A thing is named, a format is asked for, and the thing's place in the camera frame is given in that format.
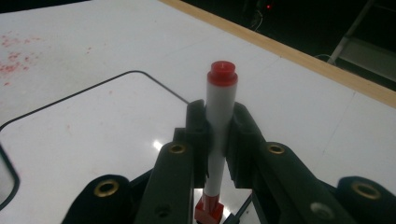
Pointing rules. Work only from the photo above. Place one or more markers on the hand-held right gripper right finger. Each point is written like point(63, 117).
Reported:
point(280, 180)

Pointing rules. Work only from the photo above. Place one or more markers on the white metal desk frame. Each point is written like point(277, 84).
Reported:
point(364, 53)

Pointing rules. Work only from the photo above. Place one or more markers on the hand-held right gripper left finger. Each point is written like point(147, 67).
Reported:
point(174, 186)

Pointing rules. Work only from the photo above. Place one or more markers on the red and white marker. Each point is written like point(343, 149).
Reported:
point(220, 105)

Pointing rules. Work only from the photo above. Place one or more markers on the wooden table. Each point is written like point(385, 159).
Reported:
point(311, 59)

